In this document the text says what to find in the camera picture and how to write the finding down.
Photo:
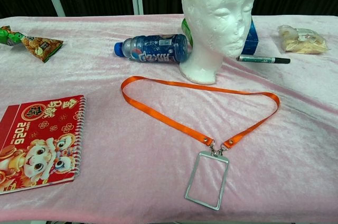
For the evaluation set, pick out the blue cookie box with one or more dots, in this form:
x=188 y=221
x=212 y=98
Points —
x=252 y=39

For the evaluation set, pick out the white foam mannequin head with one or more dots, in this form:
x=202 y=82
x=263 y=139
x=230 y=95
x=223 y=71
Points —
x=211 y=10

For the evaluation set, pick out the red spiral calendar notebook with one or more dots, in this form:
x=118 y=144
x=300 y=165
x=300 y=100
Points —
x=39 y=142

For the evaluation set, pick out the blue drink bottle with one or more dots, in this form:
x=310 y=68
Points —
x=158 y=49

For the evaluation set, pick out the green marker pen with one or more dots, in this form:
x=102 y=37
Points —
x=264 y=60

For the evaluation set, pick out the clear bag of yellow snacks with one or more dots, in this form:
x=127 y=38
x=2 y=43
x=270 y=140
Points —
x=301 y=40

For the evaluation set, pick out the pink velvet tablecloth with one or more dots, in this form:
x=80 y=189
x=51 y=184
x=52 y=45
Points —
x=132 y=181

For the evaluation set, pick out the green drink bottle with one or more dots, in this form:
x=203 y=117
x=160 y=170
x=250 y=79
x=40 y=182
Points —
x=186 y=31

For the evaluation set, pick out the green orange snack packet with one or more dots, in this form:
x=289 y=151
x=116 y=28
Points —
x=39 y=45

